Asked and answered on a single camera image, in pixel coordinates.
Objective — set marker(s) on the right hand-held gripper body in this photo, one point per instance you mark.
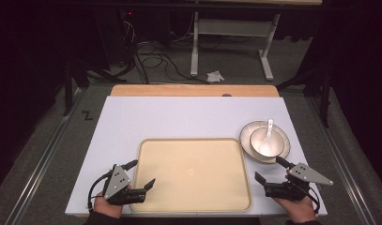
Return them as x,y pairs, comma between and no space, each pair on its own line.
307,174

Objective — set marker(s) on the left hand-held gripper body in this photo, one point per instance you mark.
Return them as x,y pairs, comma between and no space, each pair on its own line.
116,181

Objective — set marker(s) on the person's left hand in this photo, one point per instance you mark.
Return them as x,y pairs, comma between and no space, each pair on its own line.
106,206

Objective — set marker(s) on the person's right hand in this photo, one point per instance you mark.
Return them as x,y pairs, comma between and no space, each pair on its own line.
299,208

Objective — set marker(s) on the white ceramic spoon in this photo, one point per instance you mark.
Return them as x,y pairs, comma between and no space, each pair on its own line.
267,145

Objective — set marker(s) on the white bowl with dark rim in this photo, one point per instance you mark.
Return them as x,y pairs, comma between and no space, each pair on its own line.
256,137

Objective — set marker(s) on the white plate with dark rim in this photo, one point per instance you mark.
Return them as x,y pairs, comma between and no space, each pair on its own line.
246,140

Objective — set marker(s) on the beige plastic tray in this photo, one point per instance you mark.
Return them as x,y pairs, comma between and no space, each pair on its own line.
191,175

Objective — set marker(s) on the white table cover board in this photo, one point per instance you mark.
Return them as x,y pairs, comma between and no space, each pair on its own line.
166,118

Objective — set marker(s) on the black metal stand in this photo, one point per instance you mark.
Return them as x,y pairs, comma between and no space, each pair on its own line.
325,93
68,90

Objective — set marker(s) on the wooden table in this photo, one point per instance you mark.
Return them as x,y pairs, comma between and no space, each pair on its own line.
179,90

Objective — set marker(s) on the crumpled white paper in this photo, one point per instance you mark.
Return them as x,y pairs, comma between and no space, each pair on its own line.
215,76

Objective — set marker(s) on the dark computer tower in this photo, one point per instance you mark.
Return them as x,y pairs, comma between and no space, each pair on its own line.
126,34

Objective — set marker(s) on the metal floor rail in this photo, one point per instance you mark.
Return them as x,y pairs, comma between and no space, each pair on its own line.
38,168
342,162

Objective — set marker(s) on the white metal desk frame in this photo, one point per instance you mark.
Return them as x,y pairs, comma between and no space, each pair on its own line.
229,27

